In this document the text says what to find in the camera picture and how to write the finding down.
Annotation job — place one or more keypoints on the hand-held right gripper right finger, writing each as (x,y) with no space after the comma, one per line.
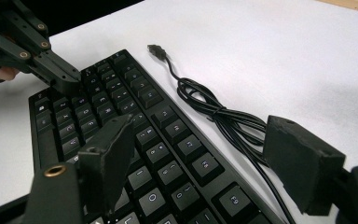
(304,165)

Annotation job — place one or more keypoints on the black computer keyboard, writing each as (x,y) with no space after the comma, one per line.
(174,174)

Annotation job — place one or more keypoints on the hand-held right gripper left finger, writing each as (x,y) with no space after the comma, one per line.
(105,168)

